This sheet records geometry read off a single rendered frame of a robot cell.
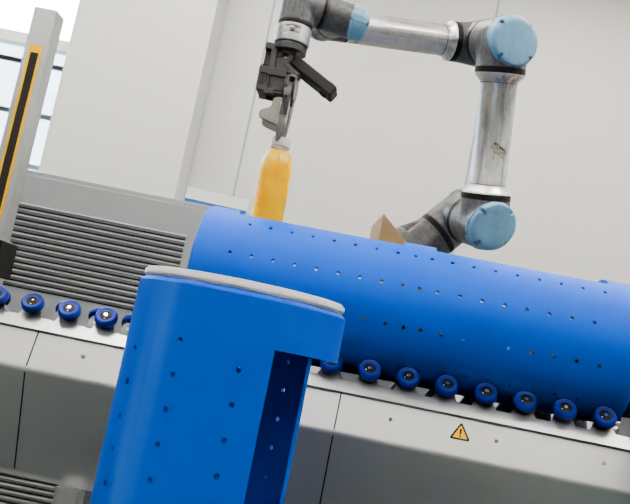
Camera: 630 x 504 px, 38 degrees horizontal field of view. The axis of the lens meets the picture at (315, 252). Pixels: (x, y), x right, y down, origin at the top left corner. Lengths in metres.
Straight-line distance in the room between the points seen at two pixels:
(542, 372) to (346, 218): 2.94
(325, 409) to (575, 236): 3.21
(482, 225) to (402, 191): 2.56
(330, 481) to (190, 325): 0.72
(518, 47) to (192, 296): 1.22
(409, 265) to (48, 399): 0.74
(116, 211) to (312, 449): 1.83
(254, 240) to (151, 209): 1.62
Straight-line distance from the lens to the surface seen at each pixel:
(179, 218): 3.34
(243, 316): 1.10
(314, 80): 1.94
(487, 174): 2.14
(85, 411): 1.81
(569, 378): 1.78
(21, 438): 1.88
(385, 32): 2.17
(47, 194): 3.45
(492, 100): 2.14
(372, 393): 1.74
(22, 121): 2.39
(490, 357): 1.75
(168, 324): 1.13
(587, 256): 4.80
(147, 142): 4.42
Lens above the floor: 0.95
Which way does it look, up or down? 7 degrees up
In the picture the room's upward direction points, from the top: 11 degrees clockwise
